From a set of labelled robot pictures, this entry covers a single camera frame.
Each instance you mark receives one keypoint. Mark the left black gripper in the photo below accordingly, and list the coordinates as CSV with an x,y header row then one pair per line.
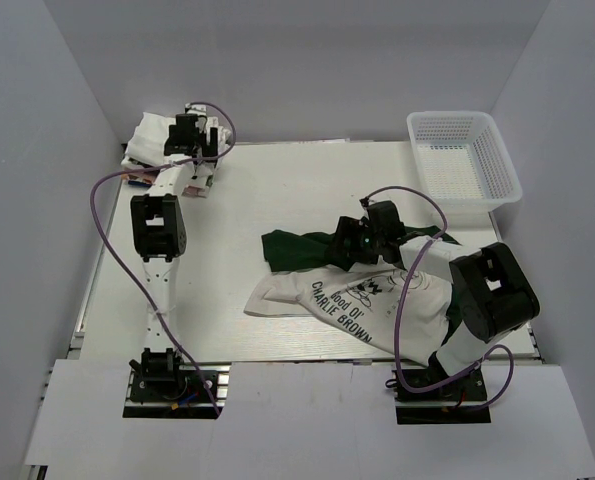
x,y
208,150

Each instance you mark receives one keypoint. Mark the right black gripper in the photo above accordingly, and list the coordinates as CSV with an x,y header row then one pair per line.
x,y
351,229

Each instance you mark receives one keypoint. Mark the white t-shirt stack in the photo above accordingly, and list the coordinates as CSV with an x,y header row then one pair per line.
x,y
146,149

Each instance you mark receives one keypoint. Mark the white green Charlie Brown t-shirt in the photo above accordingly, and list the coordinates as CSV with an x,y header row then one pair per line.
x,y
361,301

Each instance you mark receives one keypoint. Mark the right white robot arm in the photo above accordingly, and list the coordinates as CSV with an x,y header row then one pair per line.
x,y
493,295

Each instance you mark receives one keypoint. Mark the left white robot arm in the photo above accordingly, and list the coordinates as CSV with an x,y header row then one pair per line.
x,y
159,233

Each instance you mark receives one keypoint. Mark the white table board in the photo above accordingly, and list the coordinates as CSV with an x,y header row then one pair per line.
x,y
299,188

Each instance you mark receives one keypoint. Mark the white plastic mesh basket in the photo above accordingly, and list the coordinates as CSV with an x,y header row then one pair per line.
x,y
462,161

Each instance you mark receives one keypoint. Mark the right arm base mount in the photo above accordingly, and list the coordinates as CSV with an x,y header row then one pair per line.
x,y
454,404

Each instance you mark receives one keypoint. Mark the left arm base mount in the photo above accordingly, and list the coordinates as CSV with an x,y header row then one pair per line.
x,y
162,385

